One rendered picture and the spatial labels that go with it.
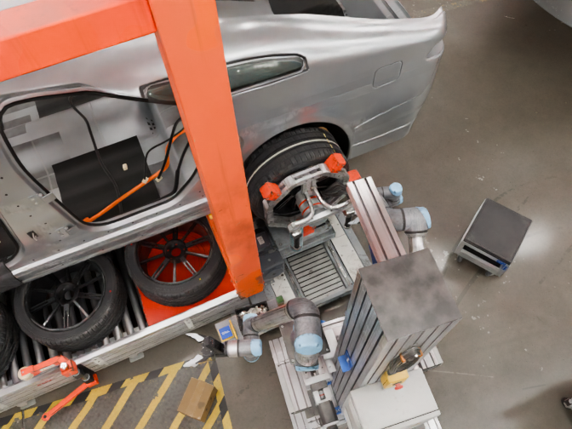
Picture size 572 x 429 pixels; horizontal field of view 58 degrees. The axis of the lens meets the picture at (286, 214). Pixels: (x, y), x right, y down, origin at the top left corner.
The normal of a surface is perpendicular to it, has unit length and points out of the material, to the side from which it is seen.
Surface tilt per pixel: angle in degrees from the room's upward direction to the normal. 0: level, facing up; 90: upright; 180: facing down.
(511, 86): 0
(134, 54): 30
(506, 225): 0
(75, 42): 90
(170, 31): 90
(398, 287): 0
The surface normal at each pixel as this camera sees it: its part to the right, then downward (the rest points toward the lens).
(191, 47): 0.40, 0.80
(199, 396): -0.02, -0.47
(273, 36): 0.29, 0.02
